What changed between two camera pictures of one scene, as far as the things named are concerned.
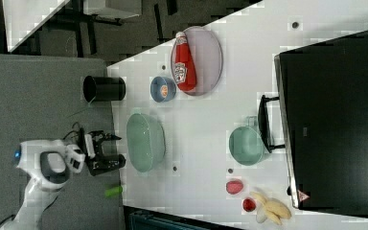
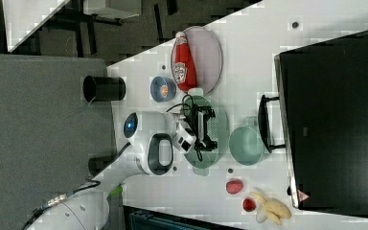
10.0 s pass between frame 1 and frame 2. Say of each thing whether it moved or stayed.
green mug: stayed
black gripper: moved
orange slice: stayed
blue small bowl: stayed
